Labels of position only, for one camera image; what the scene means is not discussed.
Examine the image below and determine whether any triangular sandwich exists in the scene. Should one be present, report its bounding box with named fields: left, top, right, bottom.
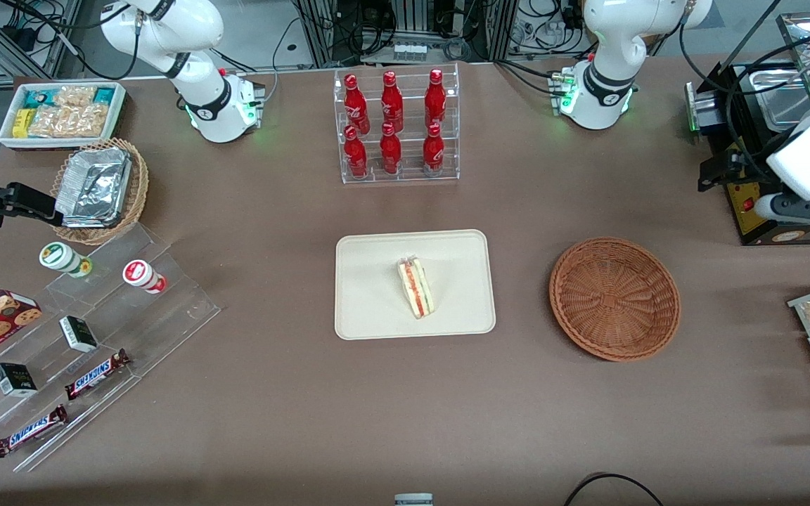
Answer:
left=397, top=257, right=435, bottom=320

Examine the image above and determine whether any white snack tray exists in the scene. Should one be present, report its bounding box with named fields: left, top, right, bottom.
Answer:
left=0, top=82, right=127, bottom=151

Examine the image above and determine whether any light tan wicker basket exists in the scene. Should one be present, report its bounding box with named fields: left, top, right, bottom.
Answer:
left=50, top=138, right=150, bottom=246

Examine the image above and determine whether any dark brown round wicker basket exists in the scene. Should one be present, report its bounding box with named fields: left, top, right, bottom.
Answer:
left=549, top=238, right=681, bottom=363

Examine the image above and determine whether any beige plastic tray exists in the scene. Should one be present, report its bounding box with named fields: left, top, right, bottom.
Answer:
left=335, top=229, right=496, bottom=341

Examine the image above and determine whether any green lid cup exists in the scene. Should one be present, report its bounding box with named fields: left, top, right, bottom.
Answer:
left=39, top=242, right=93, bottom=278

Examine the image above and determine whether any silver foil container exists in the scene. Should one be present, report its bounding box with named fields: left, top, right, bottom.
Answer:
left=55, top=146, right=133, bottom=229

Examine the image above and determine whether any silver box with green light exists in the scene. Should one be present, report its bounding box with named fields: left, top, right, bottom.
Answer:
left=685, top=81, right=719, bottom=138

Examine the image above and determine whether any clear rice cracker packet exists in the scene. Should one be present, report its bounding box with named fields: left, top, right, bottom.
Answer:
left=28, top=105, right=72, bottom=138
left=53, top=86, right=98, bottom=108
left=67, top=103, right=111, bottom=138

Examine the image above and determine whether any red lid cup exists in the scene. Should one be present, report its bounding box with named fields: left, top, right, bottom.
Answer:
left=122, top=259, right=167, bottom=294

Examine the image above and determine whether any small black box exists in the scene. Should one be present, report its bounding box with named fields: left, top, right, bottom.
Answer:
left=0, top=362, right=38, bottom=398
left=59, top=316, right=98, bottom=353

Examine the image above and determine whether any clear acrylic stepped stand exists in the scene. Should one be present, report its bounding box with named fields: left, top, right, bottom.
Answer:
left=0, top=223, right=221, bottom=473

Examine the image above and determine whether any Snickers chocolate bar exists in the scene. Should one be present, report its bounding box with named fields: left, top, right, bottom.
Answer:
left=0, top=404, right=69, bottom=459
left=64, top=349, right=131, bottom=401

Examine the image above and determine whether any red soda bottle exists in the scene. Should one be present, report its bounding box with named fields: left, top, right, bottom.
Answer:
left=423, top=123, right=446, bottom=178
left=381, top=71, right=404, bottom=134
left=425, top=68, right=447, bottom=131
left=344, top=74, right=370, bottom=135
left=344, top=126, right=369, bottom=179
left=380, top=122, right=403, bottom=176

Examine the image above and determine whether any clear acrylic bottle rack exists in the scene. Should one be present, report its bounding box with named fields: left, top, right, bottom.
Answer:
left=333, top=63, right=461, bottom=185

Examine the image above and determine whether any metal equipment rack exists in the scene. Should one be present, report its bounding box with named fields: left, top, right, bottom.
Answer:
left=292, top=0, right=518, bottom=67

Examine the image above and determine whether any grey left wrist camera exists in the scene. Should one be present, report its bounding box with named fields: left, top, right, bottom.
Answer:
left=755, top=191, right=810, bottom=227

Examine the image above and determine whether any black cable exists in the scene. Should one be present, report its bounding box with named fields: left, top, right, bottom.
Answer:
left=563, top=472, right=666, bottom=506

